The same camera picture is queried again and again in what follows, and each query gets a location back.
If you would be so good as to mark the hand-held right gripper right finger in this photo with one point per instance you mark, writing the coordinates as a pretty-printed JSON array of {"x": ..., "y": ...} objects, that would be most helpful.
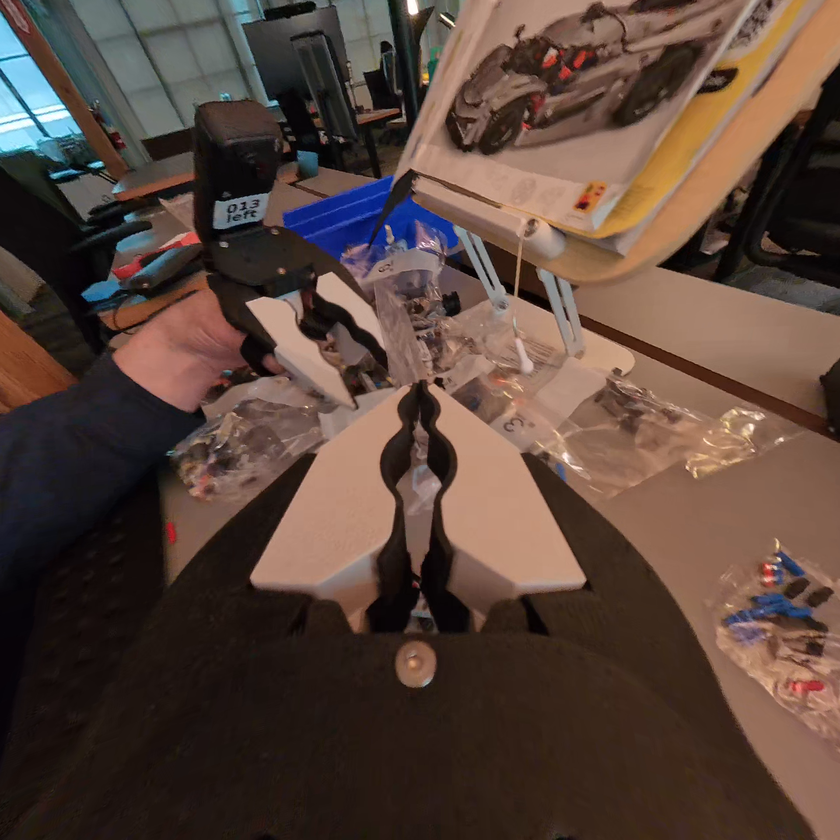
[{"x": 512, "y": 525}]

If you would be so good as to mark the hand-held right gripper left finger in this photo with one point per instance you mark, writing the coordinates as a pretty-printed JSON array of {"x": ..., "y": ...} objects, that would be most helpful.
[{"x": 328, "y": 518}]

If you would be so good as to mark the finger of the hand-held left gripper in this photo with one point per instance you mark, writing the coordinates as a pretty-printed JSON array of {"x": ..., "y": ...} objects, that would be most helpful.
[
  {"x": 348, "y": 302},
  {"x": 295, "y": 348}
]

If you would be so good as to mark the person's left forearm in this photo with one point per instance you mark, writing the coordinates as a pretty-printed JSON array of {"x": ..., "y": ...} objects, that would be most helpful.
[{"x": 79, "y": 472}]

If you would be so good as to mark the pile of lego part bags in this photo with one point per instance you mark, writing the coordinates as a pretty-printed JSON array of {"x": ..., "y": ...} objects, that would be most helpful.
[{"x": 275, "y": 446}]

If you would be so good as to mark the small bag of lego pieces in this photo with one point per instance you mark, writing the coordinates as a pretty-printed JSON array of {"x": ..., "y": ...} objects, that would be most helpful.
[{"x": 781, "y": 617}]

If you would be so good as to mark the black lego set box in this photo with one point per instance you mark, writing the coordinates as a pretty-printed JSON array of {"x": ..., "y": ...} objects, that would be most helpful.
[{"x": 832, "y": 394}]

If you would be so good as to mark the person's left hand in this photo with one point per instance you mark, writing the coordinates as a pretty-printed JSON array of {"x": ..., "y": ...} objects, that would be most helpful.
[{"x": 184, "y": 354}]

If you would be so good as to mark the blue plastic storage bin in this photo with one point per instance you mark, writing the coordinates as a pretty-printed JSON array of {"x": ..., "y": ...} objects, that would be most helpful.
[{"x": 328, "y": 216}]

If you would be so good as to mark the black red pouch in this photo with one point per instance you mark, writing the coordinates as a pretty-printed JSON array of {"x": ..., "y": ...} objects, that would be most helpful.
[{"x": 164, "y": 269}]

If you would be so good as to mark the teal cup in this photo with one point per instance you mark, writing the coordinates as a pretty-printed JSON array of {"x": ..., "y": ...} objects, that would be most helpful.
[{"x": 308, "y": 165}]

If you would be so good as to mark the long grey desk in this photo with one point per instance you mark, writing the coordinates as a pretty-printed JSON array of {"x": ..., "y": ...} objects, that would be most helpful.
[{"x": 157, "y": 177}]

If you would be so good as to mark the red fire extinguisher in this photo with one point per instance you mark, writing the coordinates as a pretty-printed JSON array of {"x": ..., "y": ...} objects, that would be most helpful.
[{"x": 117, "y": 139}]

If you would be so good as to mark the black display screen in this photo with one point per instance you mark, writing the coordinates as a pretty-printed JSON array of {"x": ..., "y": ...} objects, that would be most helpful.
[{"x": 275, "y": 52}]

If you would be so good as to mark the brown wooden desk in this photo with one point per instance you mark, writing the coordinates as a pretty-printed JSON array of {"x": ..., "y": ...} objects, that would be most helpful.
[{"x": 26, "y": 367}]

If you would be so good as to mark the black perforated office chair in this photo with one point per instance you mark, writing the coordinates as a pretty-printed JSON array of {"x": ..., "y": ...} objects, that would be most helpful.
[{"x": 85, "y": 623}]

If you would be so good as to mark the grey car instruction booklet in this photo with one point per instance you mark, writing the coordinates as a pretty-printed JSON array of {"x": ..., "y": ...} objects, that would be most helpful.
[{"x": 590, "y": 151}]

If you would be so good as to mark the yellow instruction booklet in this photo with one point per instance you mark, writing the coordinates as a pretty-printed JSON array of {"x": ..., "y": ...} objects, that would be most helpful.
[{"x": 682, "y": 144}]

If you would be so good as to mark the wooden book stand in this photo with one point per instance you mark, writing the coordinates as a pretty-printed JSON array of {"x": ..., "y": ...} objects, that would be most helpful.
[{"x": 722, "y": 216}]

